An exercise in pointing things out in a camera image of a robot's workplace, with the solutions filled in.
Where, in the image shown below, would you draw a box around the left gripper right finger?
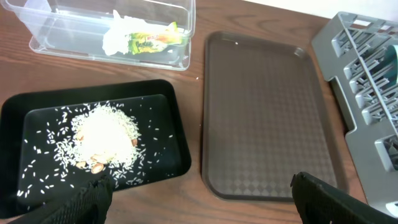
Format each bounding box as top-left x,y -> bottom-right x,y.
290,172 -> 397,224

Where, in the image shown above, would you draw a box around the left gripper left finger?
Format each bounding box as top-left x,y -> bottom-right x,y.
11,175 -> 113,224

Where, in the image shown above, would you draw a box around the dark blue plate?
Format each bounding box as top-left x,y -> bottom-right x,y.
384,45 -> 397,85

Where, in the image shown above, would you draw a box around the white napkin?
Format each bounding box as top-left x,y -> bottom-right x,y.
102,9 -> 147,56

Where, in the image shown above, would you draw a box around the yellow green snack wrapper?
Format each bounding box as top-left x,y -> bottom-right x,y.
127,22 -> 185,55

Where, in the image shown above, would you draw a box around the black waste tray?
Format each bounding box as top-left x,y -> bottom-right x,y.
1,80 -> 191,218

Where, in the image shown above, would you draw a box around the grey dishwasher rack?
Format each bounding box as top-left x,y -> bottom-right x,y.
312,12 -> 397,218

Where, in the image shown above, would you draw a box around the clear plastic waste bin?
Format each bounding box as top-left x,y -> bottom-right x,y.
1,0 -> 196,71

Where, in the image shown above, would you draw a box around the nut shell pieces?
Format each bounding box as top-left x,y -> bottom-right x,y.
75,130 -> 141,174

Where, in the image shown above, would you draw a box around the scattered rice grains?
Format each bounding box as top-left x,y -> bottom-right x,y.
16,98 -> 178,202

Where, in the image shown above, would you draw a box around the brown serving tray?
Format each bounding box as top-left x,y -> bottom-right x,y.
201,31 -> 348,202

